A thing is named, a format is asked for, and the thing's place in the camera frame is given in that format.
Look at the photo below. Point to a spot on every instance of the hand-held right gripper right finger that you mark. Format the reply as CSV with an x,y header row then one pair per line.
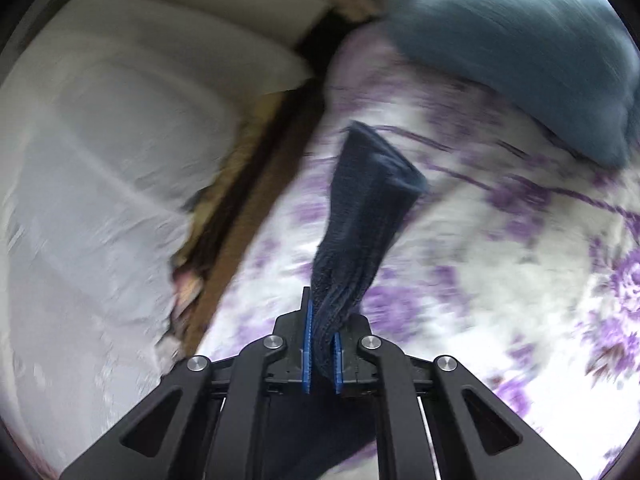
x,y
338,362

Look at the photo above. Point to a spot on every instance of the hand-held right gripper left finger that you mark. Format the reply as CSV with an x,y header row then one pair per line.
x,y
307,345

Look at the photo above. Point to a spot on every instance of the navy blue knit garment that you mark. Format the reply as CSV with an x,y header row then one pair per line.
x,y
360,220

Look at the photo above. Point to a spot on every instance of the purple floral bedsheet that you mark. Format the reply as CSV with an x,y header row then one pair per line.
x,y
475,270

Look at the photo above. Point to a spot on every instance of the white sheet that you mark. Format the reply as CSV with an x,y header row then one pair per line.
x,y
100,185

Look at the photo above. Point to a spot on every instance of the brown wooden bed frame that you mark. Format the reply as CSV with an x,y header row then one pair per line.
x,y
235,260

